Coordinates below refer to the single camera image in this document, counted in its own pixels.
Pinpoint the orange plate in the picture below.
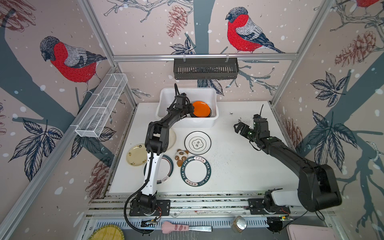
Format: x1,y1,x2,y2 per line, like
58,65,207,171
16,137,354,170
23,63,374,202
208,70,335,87
191,101,212,118

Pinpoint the white plate with flower outline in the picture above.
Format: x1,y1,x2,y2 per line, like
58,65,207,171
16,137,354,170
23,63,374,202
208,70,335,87
185,131,212,156

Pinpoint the white plate dark lettered rim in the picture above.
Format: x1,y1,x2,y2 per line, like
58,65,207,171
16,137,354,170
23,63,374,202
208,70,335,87
181,156,212,187

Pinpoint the white plate green rim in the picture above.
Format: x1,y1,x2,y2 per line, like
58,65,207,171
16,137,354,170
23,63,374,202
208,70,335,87
157,155,175,185

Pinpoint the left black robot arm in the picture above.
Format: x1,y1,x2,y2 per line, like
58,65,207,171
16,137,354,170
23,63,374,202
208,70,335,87
124,93,194,216

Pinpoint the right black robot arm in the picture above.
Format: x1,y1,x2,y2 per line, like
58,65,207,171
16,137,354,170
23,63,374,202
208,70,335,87
234,114,342,213

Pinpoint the white plastic bin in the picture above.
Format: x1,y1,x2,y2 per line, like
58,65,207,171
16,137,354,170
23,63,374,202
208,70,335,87
155,87,220,128

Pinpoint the cream round plate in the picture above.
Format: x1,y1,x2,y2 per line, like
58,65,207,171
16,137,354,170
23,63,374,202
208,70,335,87
168,129,177,150

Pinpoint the black hanging basket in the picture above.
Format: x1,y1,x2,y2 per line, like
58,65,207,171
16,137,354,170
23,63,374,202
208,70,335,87
174,58,239,80

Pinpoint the small yellowish saucer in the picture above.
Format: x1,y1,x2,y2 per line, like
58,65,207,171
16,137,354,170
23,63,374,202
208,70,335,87
126,144,148,167

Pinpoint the metal cup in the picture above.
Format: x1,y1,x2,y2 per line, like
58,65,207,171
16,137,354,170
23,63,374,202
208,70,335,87
231,216,248,233

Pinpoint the pink tray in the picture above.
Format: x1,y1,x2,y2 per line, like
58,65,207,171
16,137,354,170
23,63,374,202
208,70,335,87
287,225,339,240

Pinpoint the yellow woven mat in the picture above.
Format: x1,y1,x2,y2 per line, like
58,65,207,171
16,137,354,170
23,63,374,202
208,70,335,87
88,225,125,240

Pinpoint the white wire mesh shelf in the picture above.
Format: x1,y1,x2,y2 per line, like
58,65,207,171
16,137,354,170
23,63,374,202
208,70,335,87
75,73,128,138

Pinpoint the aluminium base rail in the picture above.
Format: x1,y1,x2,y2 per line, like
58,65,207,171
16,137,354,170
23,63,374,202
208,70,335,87
86,191,304,220

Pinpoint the pink handled scraper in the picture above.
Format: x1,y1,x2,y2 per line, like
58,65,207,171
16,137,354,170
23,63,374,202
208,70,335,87
161,222,213,234

